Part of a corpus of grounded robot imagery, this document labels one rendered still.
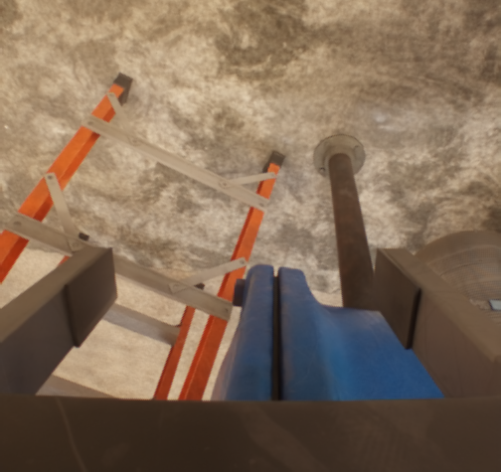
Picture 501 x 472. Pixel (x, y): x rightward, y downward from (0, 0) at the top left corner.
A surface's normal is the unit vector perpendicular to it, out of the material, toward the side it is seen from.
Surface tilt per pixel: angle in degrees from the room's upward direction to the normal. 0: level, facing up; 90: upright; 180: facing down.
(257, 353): 121
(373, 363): 112
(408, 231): 0
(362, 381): 108
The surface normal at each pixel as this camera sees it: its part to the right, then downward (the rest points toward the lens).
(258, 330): 0.11, -0.98
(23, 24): -0.12, 0.62
